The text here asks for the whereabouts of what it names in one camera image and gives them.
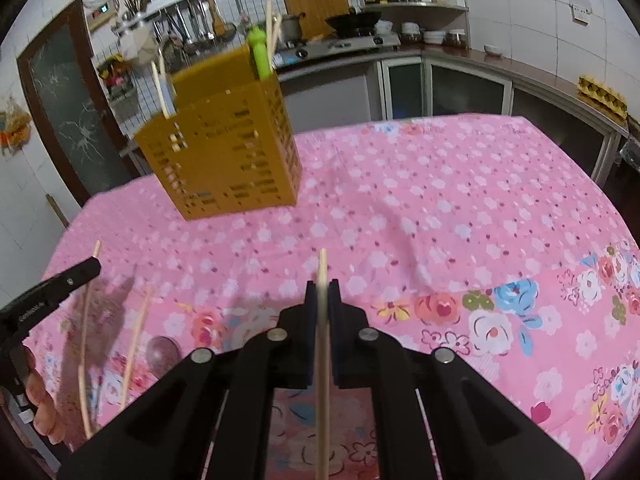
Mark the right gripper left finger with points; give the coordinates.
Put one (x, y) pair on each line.
(209, 416)

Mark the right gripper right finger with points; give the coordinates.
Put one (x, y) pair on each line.
(435, 417)

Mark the wooden chopstick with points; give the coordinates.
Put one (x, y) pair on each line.
(133, 348)
(268, 30)
(322, 373)
(160, 90)
(81, 374)

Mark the light blue plastic spoon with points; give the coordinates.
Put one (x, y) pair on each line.
(168, 94)

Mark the green handled metal fork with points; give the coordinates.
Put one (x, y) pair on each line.
(256, 39)

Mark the kitchen counter cabinet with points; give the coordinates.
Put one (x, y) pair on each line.
(403, 83)

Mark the person's left hand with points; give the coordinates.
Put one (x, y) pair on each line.
(48, 421)

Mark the metal spoon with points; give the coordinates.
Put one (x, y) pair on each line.
(161, 355)

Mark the hanging orange bag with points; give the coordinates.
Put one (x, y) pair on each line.
(15, 126)

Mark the pink floral tablecloth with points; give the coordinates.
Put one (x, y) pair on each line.
(474, 233)

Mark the dark glass door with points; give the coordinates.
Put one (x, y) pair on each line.
(71, 113)

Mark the yellow perforated utensil holder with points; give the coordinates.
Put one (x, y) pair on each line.
(225, 143)

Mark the hanging utensil rack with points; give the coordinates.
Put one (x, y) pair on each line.
(193, 26)

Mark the yellow egg tray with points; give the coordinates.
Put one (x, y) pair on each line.
(604, 96)

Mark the gas stove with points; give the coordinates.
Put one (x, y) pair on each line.
(333, 47)

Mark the steel cooking pot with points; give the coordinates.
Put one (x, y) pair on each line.
(290, 34)

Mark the black wok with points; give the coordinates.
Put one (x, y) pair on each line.
(354, 24)

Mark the white wall socket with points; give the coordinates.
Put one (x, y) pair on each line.
(581, 11)

